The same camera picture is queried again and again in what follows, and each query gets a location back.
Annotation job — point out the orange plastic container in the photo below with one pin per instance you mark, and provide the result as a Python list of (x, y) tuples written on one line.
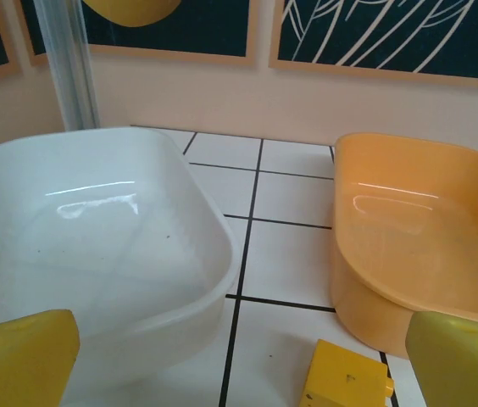
[(412, 212)]

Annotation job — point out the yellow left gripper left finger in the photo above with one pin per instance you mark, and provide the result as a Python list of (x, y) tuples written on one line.
[(14, 364)]

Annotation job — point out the white plastic container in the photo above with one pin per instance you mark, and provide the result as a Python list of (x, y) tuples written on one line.
[(95, 237)]

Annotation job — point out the yellow lego brick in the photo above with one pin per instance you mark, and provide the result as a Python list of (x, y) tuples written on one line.
[(345, 377)]

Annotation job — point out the aluminium frame post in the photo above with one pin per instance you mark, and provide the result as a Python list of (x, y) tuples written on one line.
[(69, 63)]

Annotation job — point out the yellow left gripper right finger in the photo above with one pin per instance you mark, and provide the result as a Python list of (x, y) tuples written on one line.
[(463, 369)]

